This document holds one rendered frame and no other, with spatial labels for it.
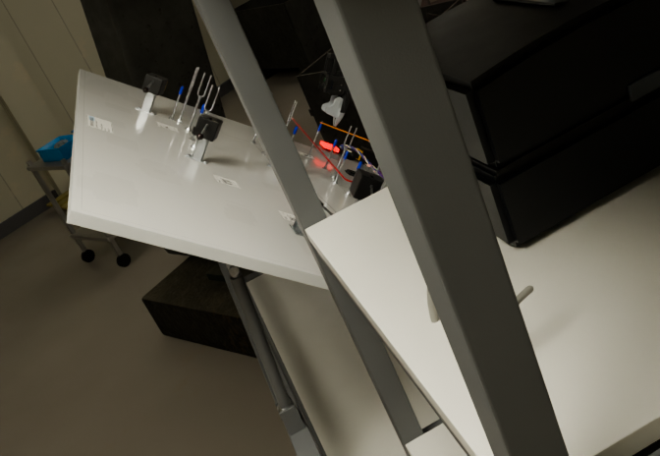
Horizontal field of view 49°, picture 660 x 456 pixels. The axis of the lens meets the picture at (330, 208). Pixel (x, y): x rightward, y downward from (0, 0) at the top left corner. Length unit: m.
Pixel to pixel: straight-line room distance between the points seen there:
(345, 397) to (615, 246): 1.09
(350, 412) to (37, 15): 5.92
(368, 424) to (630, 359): 1.07
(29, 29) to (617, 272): 6.67
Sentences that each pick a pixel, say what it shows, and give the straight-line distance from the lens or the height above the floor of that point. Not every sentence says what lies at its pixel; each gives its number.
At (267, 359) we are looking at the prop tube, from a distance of 1.29.
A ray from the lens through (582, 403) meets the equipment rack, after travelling 0.57.
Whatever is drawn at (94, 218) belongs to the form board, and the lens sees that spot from 0.98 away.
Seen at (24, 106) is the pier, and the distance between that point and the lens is 6.89.
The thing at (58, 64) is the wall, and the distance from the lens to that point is 7.17.
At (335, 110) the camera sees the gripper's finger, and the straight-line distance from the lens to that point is 2.18.
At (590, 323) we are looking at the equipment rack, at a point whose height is 1.46.
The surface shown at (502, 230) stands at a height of 1.49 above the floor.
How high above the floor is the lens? 1.87
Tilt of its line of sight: 25 degrees down
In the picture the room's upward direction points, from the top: 24 degrees counter-clockwise
